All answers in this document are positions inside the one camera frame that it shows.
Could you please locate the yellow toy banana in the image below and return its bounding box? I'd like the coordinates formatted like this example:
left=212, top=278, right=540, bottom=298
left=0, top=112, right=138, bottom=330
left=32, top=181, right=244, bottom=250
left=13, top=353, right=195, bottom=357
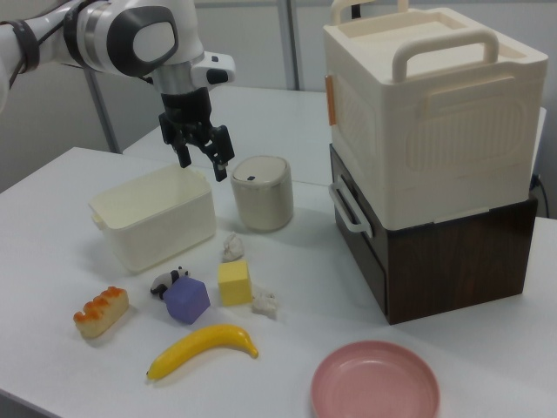
left=145, top=324, right=260, bottom=383

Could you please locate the yellow foam cube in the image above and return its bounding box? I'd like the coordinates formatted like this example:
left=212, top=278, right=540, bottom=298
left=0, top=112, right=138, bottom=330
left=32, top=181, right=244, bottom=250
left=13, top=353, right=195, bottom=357
left=217, top=259, right=254, bottom=307

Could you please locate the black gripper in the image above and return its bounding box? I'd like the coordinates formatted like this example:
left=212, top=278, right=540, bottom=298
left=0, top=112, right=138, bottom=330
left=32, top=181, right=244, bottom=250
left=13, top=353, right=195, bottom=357
left=158, top=85, right=237, bottom=182

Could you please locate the large cream storage box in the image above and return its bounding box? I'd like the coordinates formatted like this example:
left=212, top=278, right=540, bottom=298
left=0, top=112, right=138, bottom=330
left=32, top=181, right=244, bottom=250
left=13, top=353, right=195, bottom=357
left=322, top=0, right=548, bottom=230

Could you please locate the cream open plastic box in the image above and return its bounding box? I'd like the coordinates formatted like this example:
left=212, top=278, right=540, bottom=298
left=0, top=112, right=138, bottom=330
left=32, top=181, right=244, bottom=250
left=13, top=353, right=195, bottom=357
left=88, top=163, right=218, bottom=275

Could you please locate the toy bread with orange topping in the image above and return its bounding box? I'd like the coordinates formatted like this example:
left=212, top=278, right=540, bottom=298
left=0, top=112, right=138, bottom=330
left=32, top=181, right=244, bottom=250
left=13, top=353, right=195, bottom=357
left=72, top=286, right=131, bottom=340

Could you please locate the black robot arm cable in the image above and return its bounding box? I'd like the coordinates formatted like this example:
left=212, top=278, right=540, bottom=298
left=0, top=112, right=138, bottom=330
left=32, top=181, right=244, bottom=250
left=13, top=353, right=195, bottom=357
left=6, top=12, right=88, bottom=88

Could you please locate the purple cube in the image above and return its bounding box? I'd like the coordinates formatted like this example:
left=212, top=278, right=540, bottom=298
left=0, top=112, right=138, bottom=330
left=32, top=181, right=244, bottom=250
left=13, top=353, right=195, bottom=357
left=163, top=275, right=211, bottom=326

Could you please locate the grey metal post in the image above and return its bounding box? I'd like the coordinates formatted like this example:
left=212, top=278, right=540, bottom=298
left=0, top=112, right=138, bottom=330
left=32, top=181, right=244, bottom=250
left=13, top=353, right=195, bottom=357
left=84, top=68, right=122, bottom=154

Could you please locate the small cream trash can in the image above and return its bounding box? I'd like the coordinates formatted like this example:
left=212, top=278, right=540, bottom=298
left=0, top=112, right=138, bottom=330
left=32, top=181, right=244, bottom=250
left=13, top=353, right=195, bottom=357
left=229, top=155, right=293, bottom=232

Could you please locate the thin black wall cable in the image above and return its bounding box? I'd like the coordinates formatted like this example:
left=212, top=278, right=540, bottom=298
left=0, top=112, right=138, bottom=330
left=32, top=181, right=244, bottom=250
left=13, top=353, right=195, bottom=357
left=531, top=172, right=552, bottom=219

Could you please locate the panda figurine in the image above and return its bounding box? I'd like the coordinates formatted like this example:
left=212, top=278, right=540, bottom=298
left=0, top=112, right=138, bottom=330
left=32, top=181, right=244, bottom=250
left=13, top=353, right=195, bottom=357
left=150, top=266, right=192, bottom=300

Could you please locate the pink plate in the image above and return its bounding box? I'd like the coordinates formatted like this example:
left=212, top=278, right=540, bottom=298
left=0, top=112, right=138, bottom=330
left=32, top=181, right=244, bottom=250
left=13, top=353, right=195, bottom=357
left=310, top=340, right=442, bottom=418

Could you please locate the dark wooden drawer box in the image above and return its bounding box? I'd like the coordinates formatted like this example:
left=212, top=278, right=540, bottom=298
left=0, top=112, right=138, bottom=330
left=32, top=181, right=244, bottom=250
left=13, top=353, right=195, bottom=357
left=328, top=143, right=540, bottom=327

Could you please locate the crumpled white paper ball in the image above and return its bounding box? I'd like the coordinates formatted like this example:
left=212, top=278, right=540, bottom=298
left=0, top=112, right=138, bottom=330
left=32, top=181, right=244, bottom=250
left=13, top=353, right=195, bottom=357
left=221, top=232, right=245, bottom=262
left=251, top=287, right=279, bottom=319

